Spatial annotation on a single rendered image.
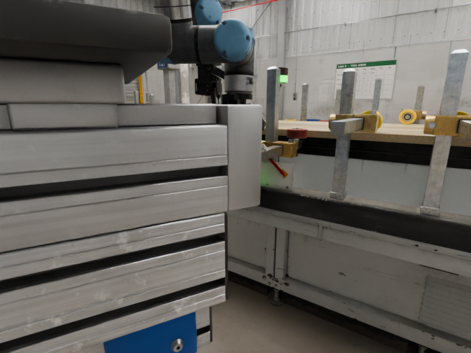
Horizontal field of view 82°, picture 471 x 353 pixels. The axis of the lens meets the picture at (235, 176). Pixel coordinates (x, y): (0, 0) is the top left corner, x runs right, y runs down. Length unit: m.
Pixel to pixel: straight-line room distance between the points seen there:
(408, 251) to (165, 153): 0.89
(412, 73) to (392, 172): 7.05
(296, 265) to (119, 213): 1.25
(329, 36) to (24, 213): 8.55
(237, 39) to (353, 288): 1.12
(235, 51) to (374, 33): 7.83
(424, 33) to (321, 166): 7.22
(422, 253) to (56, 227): 0.95
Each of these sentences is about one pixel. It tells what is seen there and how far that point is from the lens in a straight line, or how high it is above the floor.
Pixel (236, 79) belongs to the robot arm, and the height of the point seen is 1.06.
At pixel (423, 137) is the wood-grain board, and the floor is 0.89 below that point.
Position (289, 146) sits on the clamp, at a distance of 0.96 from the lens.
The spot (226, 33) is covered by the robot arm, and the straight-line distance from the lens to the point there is 0.60.
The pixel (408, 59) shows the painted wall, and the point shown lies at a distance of 8.17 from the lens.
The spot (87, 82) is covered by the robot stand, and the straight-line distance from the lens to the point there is 0.20.
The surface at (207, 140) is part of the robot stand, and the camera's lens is 0.21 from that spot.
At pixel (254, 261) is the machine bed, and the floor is 0.19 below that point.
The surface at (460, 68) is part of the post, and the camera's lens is 0.90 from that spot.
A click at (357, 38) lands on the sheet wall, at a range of 8.43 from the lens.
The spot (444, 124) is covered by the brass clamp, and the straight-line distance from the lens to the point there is 0.89.
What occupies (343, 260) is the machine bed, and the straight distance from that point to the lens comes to 1.33.
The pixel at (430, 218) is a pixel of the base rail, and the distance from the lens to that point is 0.92.
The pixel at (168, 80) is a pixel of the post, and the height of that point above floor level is 1.10.
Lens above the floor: 0.99
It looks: 14 degrees down
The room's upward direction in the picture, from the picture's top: straight up
